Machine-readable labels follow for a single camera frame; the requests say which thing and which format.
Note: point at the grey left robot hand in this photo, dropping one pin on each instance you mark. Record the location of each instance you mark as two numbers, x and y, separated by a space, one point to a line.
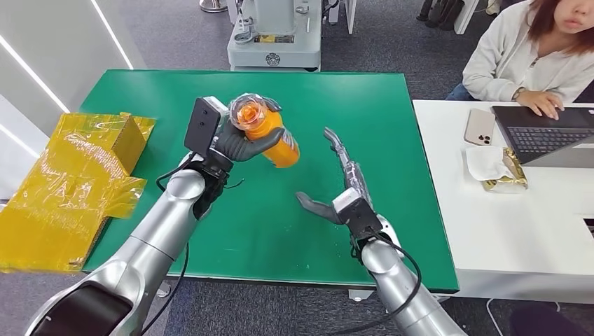
239 148

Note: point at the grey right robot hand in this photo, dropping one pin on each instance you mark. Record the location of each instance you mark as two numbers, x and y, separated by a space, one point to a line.
355 174

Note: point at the orange plastic bottle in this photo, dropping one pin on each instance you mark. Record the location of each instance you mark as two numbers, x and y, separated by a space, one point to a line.
278 148

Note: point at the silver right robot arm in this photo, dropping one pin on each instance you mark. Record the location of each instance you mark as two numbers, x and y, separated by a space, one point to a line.
399 287

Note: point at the grey robot base machine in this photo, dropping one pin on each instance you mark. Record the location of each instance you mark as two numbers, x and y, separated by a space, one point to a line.
278 51

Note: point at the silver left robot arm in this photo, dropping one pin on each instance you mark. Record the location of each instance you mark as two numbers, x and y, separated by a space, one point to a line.
153 236

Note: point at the green table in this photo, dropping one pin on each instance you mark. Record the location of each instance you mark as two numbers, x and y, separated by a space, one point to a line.
325 102

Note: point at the white table foot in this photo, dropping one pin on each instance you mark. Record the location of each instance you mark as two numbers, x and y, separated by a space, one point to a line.
360 295
163 290

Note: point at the white paper tissue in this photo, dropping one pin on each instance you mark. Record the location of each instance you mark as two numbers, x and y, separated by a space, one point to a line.
485 163

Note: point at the beige smartphone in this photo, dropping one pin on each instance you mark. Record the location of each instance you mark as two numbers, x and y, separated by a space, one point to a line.
480 127

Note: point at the chrome stand base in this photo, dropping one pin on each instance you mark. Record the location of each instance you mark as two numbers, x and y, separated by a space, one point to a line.
213 6

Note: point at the white furniture panel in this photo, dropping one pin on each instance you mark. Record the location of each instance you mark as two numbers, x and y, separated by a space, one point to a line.
350 16

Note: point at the gold snack wrapper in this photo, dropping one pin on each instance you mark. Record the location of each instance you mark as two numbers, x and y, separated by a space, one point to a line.
516 176

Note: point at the yellow taped cardboard box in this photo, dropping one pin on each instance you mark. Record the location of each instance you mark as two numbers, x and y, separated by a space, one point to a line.
69 195

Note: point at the black boots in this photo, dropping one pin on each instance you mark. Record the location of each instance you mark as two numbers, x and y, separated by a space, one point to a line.
441 14

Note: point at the white desk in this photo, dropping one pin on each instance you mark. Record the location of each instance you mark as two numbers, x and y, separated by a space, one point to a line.
533 232

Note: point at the person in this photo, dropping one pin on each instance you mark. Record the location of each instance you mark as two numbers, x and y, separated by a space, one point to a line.
506 60

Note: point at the white furniture leg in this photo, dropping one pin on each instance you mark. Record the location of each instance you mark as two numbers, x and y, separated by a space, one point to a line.
466 18

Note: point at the dark grey laptop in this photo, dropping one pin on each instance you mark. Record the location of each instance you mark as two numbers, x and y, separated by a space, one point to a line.
543 134

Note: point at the person's hand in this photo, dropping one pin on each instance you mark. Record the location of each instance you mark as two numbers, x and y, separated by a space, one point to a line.
540 101

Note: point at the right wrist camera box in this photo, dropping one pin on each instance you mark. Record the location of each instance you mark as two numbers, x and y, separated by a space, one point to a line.
359 215

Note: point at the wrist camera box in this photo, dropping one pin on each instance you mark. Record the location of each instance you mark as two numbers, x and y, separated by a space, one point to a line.
202 125
359 215

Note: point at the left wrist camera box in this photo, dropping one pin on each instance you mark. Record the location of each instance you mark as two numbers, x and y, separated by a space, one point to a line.
202 125

